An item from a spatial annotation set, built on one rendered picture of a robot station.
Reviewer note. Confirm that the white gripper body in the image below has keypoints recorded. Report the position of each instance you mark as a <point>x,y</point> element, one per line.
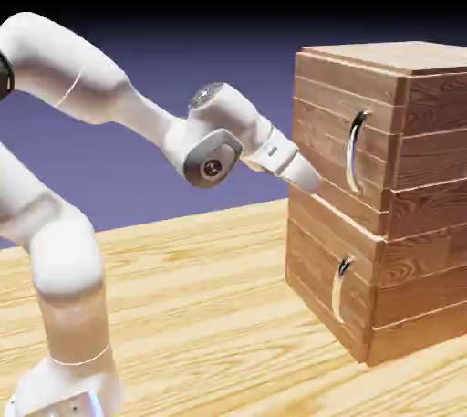
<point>303,171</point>

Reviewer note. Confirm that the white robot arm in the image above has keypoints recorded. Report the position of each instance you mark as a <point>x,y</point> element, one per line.
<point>73,81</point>

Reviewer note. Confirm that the large wood cabinet door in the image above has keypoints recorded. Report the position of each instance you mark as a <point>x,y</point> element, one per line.
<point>328,139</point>

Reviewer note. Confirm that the small wood cabinet door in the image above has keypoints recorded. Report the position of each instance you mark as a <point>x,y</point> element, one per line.
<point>321,263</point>

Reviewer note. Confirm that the light wood cabinet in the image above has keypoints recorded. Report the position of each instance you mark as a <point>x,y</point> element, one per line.
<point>419,205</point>

